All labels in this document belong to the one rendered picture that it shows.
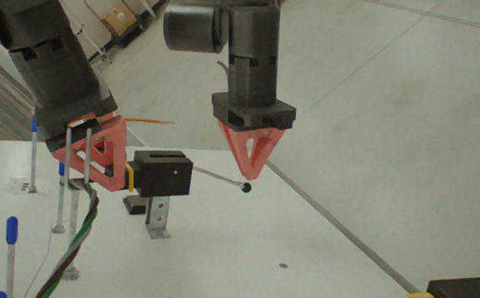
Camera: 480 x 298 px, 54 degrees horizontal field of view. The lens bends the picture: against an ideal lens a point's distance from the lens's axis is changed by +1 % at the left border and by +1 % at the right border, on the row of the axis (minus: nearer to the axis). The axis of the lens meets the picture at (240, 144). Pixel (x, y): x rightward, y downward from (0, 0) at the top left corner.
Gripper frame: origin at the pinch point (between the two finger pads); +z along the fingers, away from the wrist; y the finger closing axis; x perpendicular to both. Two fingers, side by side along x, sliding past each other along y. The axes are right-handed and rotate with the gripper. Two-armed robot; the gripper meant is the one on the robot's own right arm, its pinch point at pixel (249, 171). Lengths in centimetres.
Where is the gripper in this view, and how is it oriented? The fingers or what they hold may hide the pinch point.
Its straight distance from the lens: 58.1
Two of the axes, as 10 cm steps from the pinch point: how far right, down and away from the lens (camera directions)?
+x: 9.0, -1.4, 4.1
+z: -0.2, 9.4, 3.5
